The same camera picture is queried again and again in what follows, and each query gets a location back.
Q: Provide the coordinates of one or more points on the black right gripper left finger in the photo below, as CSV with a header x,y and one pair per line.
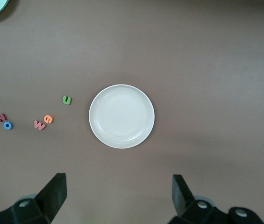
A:
x,y
50,203

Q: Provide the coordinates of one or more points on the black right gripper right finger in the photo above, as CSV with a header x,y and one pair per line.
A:
x,y
185,210

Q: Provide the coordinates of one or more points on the dark pink letter w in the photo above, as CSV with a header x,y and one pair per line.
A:
x,y
40,125

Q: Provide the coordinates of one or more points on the orange letter e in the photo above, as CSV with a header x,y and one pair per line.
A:
x,y
48,119

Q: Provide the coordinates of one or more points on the green letter u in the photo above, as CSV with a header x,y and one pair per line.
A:
x,y
66,100

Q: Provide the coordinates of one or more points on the blue letter o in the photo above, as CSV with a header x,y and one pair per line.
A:
x,y
8,125

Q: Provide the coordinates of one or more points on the dark red letter z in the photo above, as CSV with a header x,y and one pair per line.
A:
x,y
1,118

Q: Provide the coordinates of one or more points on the beige round plate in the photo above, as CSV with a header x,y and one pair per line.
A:
x,y
121,116

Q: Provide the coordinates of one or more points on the brown table cover sheet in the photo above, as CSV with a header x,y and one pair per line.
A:
x,y
192,58

